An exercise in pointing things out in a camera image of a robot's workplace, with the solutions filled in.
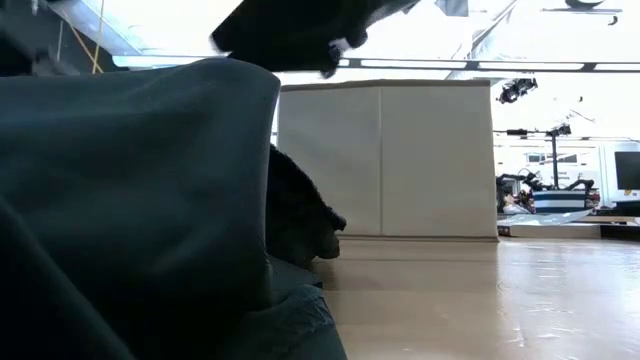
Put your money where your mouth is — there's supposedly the yellow strap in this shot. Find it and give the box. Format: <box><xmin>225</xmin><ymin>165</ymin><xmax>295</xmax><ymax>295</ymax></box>
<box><xmin>62</xmin><ymin>0</ymin><xmax>106</xmax><ymax>75</ymax></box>

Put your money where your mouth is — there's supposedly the light wooden table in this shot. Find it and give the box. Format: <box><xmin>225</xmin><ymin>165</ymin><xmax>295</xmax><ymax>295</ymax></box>
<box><xmin>497</xmin><ymin>209</ymin><xmax>640</xmax><ymax>240</ymax></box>

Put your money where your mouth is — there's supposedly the black camera stand pole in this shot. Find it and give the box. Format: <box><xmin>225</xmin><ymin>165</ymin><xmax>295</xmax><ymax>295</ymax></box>
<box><xmin>505</xmin><ymin>123</ymin><xmax>574</xmax><ymax>190</ymax></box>

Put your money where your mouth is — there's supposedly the black wall screen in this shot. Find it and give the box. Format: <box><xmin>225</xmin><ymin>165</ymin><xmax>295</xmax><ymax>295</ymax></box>
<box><xmin>613</xmin><ymin>151</ymin><xmax>640</xmax><ymax>191</ymax></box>

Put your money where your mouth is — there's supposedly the dark blue textured garment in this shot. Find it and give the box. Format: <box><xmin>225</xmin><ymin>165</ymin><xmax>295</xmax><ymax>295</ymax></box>
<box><xmin>219</xmin><ymin>254</ymin><xmax>349</xmax><ymax>360</ymax></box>

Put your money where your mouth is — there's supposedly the cardboard box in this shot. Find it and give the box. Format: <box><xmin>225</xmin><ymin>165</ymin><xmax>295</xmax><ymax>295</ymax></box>
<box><xmin>276</xmin><ymin>78</ymin><xmax>500</xmax><ymax>242</ymax></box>

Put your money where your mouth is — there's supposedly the dark grey garment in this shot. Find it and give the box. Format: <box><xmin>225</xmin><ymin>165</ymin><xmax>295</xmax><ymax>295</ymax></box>
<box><xmin>0</xmin><ymin>57</ymin><xmax>282</xmax><ymax>360</ymax></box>

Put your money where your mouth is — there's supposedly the black hanging camera rig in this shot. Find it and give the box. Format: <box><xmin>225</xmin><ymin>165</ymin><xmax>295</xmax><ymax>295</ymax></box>
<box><xmin>497</xmin><ymin>77</ymin><xmax>540</xmax><ymax>105</ymax></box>

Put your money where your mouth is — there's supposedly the black robot workstation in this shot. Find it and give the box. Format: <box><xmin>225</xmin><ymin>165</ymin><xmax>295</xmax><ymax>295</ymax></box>
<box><xmin>496</xmin><ymin>168</ymin><xmax>601</xmax><ymax>214</ymax></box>

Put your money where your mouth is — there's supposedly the blue white striped box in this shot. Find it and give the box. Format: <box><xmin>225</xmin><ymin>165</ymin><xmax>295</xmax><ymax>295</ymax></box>
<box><xmin>531</xmin><ymin>188</ymin><xmax>590</xmax><ymax>214</ymax></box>

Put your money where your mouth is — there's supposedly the grey crumpled sheet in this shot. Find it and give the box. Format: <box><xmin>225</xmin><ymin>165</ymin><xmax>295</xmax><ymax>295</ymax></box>
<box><xmin>497</xmin><ymin>209</ymin><xmax>594</xmax><ymax>227</ymax></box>

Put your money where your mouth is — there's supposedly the black fuzzy garment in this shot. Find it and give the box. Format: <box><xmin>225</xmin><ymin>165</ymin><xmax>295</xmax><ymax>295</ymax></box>
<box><xmin>266</xmin><ymin>143</ymin><xmax>348</xmax><ymax>266</ymax></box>

